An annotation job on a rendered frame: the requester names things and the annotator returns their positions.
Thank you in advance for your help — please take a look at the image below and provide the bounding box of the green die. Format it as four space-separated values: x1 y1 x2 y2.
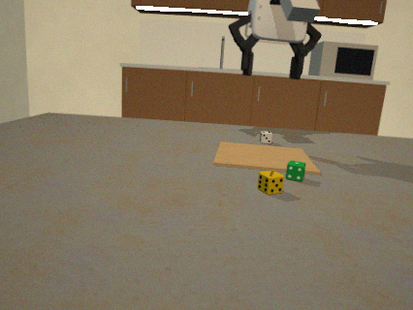
286 161 305 182

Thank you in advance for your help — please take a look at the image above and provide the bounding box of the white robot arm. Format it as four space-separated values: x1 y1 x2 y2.
270 0 320 23

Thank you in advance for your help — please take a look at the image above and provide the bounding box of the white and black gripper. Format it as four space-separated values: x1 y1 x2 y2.
229 0 322 79

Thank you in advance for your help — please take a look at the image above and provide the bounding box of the yellow die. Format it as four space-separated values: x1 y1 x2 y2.
257 170 284 195

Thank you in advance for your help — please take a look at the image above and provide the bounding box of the white die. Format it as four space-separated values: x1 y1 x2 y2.
260 131 272 144

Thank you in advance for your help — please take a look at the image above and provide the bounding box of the tan mat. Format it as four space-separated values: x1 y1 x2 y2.
213 141 320 175

